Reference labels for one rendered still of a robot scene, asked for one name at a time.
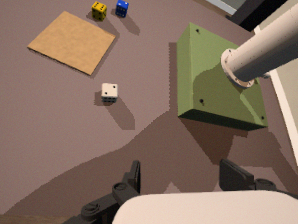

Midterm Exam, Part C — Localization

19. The yellow die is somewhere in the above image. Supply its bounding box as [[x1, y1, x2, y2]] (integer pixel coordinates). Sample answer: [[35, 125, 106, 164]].
[[92, 1, 107, 22]]

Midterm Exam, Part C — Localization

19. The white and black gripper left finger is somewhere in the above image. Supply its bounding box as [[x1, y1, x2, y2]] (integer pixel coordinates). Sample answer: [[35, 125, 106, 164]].
[[62, 160, 141, 224]]

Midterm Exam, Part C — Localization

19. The tan square mat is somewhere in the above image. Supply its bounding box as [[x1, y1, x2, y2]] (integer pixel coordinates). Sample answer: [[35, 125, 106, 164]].
[[27, 11, 116, 76]]

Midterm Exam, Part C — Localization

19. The blue die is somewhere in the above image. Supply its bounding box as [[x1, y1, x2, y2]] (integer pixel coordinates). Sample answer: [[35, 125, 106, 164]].
[[115, 0, 129, 18]]

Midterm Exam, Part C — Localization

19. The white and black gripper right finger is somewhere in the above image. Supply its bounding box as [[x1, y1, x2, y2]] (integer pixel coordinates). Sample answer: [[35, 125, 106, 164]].
[[219, 159, 298, 200]]

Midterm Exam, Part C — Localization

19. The white die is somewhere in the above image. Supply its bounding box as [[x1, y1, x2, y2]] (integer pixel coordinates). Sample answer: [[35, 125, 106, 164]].
[[102, 83, 118, 103]]

